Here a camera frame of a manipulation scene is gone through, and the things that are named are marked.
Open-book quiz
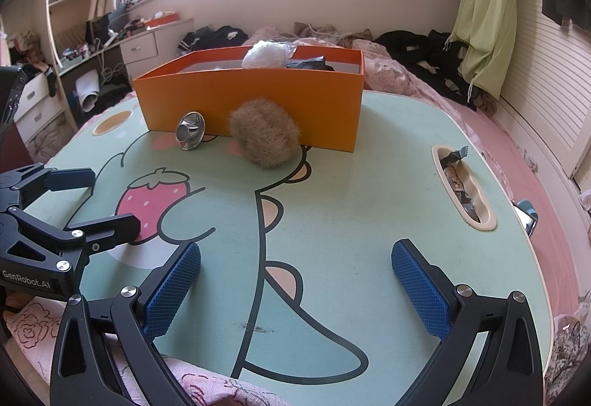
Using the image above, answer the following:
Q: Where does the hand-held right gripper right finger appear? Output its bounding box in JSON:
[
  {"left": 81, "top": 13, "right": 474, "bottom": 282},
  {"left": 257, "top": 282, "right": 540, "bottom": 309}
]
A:
[{"left": 391, "top": 239, "right": 542, "bottom": 406}]

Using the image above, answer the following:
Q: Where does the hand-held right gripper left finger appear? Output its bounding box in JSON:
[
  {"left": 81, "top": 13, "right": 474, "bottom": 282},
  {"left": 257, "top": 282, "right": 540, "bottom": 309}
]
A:
[{"left": 50, "top": 241, "right": 202, "bottom": 406}]

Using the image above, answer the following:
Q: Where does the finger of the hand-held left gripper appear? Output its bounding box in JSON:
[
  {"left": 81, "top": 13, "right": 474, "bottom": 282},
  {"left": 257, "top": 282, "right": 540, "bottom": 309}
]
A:
[
  {"left": 9, "top": 210, "right": 141, "bottom": 255},
  {"left": 0, "top": 164, "right": 96, "bottom": 210}
]

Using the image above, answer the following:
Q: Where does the small metal cup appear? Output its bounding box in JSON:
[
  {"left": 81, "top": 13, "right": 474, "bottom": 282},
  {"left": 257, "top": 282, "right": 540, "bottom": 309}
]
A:
[{"left": 175, "top": 111, "right": 206, "bottom": 152}]

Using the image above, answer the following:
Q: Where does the brown fur ball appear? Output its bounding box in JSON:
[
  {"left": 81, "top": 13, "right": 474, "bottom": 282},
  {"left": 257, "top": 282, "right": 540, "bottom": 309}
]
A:
[{"left": 229, "top": 97, "right": 302, "bottom": 169}]

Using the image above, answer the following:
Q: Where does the orange cardboard box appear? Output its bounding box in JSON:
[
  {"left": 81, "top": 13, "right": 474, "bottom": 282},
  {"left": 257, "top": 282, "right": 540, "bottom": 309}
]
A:
[{"left": 132, "top": 47, "right": 365, "bottom": 153}]

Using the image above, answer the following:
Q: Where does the doll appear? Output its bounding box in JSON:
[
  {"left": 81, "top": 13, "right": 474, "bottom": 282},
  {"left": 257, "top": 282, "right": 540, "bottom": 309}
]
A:
[{"left": 286, "top": 56, "right": 336, "bottom": 73}]

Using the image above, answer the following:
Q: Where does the green cartoon-print desktop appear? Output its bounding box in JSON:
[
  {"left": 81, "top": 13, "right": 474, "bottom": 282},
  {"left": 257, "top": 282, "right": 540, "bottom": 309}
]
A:
[{"left": 21, "top": 90, "right": 581, "bottom": 406}]

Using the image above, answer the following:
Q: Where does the pink floral quilt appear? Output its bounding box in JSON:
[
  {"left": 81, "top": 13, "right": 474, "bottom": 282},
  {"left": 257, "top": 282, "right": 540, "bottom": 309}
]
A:
[{"left": 0, "top": 295, "right": 282, "bottom": 406}]

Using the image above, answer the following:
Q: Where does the white paper roll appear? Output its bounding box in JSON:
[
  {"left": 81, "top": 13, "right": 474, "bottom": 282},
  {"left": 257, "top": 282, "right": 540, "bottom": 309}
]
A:
[{"left": 75, "top": 69, "right": 100, "bottom": 110}]

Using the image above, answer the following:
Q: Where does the pile of foil wrappers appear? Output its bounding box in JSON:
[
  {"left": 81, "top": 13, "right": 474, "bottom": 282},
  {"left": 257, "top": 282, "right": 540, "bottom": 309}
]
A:
[{"left": 438, "top": 147, "right": 486, "bottom": 223}]

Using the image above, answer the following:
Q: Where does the metal desk clip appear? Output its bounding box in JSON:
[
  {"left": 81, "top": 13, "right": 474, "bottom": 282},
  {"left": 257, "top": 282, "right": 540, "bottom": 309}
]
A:
[{"left": 515, "top": 199, "right": 540, "bottom": 237}]

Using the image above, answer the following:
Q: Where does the white drawer cabinet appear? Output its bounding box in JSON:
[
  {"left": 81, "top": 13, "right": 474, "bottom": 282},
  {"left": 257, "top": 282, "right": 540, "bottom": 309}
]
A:
[{"left": 121, "top": 18, "right": 195, "bottom": 65}]

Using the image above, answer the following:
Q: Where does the orange tray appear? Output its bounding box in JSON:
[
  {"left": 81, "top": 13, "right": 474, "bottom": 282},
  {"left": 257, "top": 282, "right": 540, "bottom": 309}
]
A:
[{"left": 143, "top": 11, "right": 179, "bottom": 27}]

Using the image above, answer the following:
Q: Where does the black striped clothes pile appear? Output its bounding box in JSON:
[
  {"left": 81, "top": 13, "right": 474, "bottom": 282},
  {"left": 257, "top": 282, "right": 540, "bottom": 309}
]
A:
[{"left": 178, "top": 25, "right": 250, "bottom": 57}]

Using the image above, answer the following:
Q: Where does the white louvre wardrobe door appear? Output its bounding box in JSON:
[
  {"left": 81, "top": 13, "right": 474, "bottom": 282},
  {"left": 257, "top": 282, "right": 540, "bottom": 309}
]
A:
[{"left": 498, "top": 4, "right": 591, "bottom": 185}]

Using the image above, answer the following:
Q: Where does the beige knit blanket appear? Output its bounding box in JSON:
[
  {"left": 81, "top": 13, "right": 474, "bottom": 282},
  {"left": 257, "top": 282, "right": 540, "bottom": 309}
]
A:
[{"left": 293, "top": 22, "right": 373, "bottom": 43}]

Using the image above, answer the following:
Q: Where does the light green hanging garment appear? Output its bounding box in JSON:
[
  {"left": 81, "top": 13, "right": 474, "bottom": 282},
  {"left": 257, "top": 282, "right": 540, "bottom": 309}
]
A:
[{"left": 450, "top": 0, "right": 518, "bottom": 99}]

